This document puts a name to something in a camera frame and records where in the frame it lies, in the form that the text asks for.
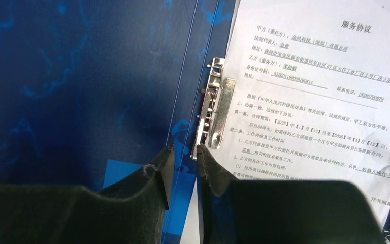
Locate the silver folder clip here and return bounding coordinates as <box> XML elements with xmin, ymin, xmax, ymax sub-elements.
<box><xmin>190</xmin><ymin>57</ymin><xmax>236</xmax><ymax>160</ymax></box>

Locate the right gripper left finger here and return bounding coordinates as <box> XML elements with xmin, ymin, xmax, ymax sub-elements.
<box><xmin>0</xmin><ymin>145</ymin><xmax>175</xmax><ymax>243</ymax></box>

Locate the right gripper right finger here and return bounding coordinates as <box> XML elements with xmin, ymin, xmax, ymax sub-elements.
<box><xmin>197</xmin><ymin>145</ymin><xmax>383</xmax><ymax>243</ymax></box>

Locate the blue plastic folder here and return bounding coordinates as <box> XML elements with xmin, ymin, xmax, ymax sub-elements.
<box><xmin>0</xmin><ymin>1</ymin><xmax>238</xmax><ymax>243</ymax></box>

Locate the white paper sheet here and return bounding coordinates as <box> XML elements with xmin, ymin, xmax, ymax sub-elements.
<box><xmin>206</xmin><ymin>1</ymin><xmax>390</xmax><ymax>243</ymax></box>

